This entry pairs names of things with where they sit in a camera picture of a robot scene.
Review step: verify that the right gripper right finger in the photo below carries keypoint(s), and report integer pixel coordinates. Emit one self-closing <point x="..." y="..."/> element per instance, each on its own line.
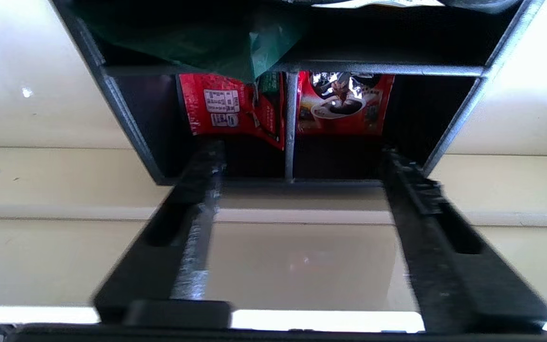
<point x="449" y="270"/>

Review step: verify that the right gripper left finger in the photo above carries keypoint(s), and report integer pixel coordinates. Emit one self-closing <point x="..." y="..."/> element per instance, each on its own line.
<point x="169" y="266"/>

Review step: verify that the cream fluted drawer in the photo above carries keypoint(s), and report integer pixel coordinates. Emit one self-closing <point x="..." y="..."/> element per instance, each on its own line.
<point x="41" y="190"/>

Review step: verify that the black compartment organizer box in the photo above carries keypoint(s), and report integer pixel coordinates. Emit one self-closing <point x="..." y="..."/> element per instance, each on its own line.
<point x="292" y="66"/>

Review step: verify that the red snack packet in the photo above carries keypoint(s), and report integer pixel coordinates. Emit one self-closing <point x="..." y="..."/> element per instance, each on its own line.
<point x="226" y="109"/>

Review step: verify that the pink red sachet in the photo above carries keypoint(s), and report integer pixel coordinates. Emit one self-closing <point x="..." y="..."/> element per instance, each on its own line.
<point x="344" y="107"/>

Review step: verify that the green tube packet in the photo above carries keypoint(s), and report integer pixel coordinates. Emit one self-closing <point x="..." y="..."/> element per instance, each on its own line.
<point x="197" y="38"/>

